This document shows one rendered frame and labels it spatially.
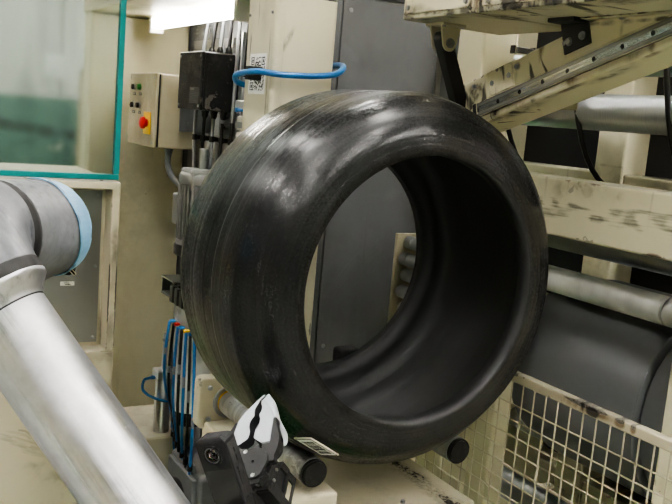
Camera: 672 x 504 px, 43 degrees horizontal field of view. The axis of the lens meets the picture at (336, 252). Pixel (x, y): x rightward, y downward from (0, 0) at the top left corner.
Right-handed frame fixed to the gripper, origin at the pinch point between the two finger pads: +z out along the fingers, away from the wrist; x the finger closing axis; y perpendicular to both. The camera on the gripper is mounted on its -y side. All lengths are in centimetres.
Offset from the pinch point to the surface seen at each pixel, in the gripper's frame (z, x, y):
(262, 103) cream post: 61, -9, -11
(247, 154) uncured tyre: 30.6, 0.7, -20.2
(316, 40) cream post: 71, 3, -16
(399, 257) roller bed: 68, -2, 39
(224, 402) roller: 20.3, -25.2, 22.7
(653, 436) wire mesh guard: 13, 47, 38
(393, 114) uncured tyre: 34.3, 23.0, -17.6
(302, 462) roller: 1.2, -2.5, 17.3
